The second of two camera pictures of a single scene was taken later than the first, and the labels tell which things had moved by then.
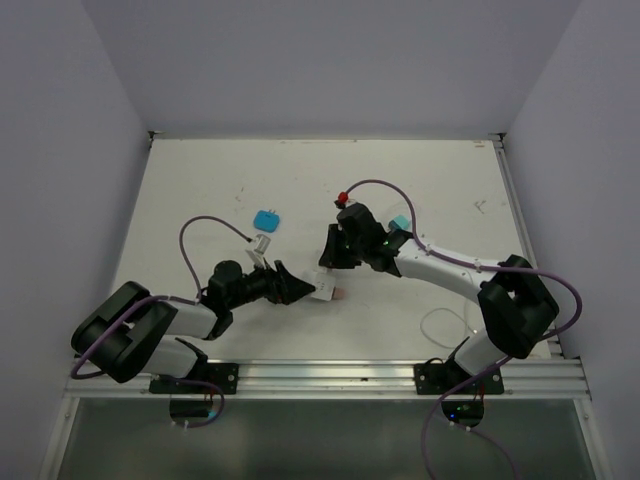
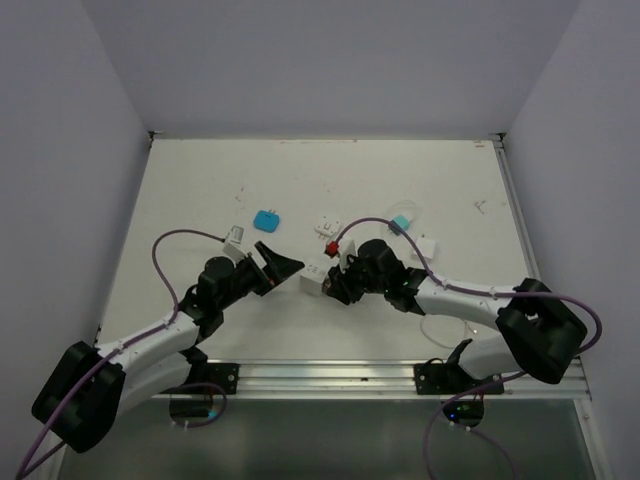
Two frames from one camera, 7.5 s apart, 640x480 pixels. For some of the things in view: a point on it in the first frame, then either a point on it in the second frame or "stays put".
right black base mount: x=433 y=377 stays put
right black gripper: x=332 y=257 -> x=340 y=282
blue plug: x=266 y=220 stays put
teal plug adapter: x=402 y=221 stays put
